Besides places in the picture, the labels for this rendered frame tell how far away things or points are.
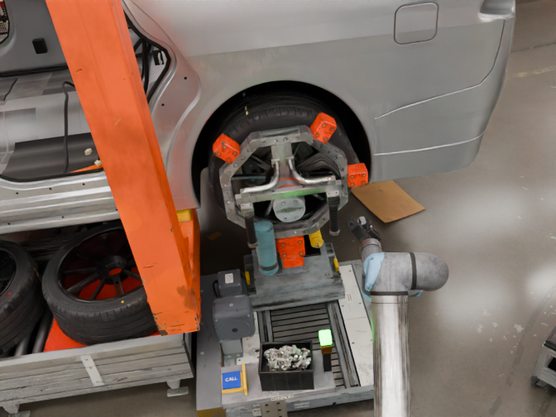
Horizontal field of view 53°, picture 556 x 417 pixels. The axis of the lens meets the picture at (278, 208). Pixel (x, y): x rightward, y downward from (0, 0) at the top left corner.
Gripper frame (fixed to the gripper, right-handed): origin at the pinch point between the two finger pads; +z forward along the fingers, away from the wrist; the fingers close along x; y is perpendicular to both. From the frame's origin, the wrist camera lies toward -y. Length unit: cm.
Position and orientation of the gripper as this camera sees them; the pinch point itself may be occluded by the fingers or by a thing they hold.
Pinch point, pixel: (359, 218)
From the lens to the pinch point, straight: 252.6
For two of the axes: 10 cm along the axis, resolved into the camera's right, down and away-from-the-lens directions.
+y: 7.4, 5.8, 3.5
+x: 6.7, -6.4, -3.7
